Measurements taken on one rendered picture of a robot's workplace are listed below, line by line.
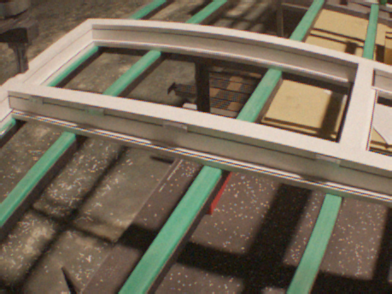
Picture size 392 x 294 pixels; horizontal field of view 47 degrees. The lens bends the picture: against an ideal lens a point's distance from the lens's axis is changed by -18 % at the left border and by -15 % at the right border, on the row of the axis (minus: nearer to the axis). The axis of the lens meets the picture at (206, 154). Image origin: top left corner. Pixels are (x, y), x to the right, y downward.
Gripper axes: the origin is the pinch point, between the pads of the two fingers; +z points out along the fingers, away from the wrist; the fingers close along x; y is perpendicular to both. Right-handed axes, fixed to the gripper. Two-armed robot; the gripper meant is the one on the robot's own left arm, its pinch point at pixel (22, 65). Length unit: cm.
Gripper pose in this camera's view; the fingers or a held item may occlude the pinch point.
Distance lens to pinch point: 132.9
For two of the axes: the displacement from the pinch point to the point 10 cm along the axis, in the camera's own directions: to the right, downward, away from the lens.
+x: -9.2, -2.1, 3.3
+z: 0.3, 8.0, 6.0
